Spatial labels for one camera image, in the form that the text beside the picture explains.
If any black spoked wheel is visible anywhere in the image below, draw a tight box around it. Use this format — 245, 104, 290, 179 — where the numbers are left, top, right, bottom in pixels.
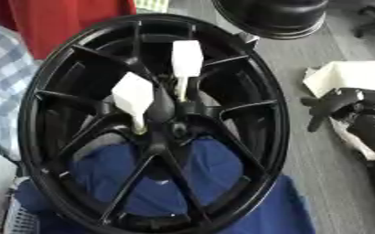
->
16, 13, 292, 234

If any grey mesh basket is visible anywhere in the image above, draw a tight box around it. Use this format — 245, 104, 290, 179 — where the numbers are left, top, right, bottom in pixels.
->
2, 195, 42, 234

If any white crumpled sheet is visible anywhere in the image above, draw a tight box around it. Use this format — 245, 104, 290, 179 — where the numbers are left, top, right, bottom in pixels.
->
301, 59, 375, 162

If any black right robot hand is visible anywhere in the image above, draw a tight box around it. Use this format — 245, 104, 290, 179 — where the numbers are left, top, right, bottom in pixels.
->
299, 87, 375, 157

